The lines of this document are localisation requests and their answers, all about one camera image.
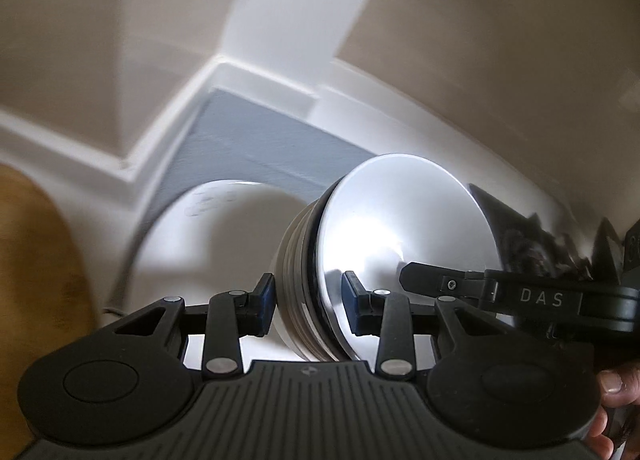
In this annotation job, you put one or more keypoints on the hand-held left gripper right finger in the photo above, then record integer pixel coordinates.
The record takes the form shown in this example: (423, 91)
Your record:
(352, 302)

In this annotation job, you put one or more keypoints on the white bowl blue pattern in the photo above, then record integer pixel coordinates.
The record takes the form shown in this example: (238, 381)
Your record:
(400, 220)

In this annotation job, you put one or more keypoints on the oval white floral plate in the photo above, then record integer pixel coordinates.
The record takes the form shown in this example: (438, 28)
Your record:
(200, 250)

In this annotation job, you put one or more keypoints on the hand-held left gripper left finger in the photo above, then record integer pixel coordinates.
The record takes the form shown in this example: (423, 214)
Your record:
(265, 302)

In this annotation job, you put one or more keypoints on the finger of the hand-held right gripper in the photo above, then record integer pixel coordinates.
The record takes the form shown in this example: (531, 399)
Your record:
(430, 280)

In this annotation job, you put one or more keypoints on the person's right hand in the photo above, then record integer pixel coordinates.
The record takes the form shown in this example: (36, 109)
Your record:
(617, 405)

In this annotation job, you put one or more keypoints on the wooden cutting board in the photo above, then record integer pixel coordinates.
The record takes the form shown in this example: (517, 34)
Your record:
(35, 290)

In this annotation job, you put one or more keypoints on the grey dish mat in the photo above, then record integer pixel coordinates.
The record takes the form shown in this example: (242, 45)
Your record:
(260, 139)

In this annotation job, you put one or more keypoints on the black glass gas hob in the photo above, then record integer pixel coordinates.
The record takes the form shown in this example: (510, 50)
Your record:
(520, 235)

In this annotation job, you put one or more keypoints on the stack of cream bowls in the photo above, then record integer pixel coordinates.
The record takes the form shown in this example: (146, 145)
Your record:
(295, 260)

